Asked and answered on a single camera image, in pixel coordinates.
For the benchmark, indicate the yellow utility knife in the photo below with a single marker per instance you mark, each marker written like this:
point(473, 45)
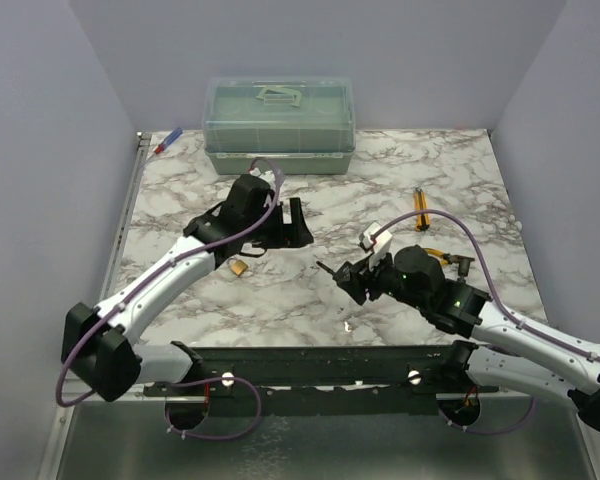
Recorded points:
point(420, 204)

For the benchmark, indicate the blue red screwdriver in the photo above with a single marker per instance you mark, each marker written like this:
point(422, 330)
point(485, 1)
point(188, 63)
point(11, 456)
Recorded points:
point(168, 141)

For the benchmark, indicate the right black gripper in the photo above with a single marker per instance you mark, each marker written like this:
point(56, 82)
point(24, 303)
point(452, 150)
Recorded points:
point(360, 273)

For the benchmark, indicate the small brass padlock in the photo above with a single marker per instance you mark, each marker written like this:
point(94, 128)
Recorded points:
point(238, 267)

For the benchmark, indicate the aluminium rail left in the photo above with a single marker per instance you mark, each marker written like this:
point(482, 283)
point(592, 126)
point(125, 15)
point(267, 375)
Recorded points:
point(121, 232)

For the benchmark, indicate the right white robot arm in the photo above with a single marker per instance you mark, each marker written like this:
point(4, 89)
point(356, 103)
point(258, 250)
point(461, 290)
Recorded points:
point(504, 349)

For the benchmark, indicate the green transparent toolbox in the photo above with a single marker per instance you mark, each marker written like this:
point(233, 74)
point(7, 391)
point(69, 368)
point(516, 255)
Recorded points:
point(306, 125)

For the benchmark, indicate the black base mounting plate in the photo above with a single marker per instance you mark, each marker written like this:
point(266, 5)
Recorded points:
point(325, 381)

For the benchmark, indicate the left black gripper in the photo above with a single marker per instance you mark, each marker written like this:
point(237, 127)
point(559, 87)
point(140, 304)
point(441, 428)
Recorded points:
point(290, 235)

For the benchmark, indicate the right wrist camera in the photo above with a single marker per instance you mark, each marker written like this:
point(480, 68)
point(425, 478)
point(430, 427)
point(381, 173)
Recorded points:
point(375, 243)

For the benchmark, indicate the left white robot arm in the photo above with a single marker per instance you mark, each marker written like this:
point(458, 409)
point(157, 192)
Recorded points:
point(101, 343)

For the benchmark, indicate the black padlock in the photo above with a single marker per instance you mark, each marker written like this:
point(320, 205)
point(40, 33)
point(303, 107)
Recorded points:
point(328, 268)

